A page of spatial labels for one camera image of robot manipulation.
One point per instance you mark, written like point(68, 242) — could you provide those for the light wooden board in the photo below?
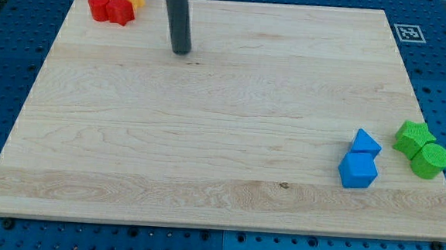
point(243, 133)

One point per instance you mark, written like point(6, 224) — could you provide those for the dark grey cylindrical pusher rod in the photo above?
point(179, 22)

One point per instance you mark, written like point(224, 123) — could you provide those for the blue triangle block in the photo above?
point(364, 143)

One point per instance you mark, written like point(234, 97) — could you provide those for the blue cube block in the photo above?
point(357, 170)

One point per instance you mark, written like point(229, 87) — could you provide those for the red star block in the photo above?
point(120, 11)

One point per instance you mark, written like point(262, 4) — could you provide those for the red cylinder block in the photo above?
point(98, 9)

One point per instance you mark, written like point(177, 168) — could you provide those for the green star block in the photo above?
point(411, 137)

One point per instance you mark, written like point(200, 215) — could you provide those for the white fiducial marker tag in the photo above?
point(408, 33)

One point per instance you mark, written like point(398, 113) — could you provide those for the green cylinder block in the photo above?
point(429, 161)

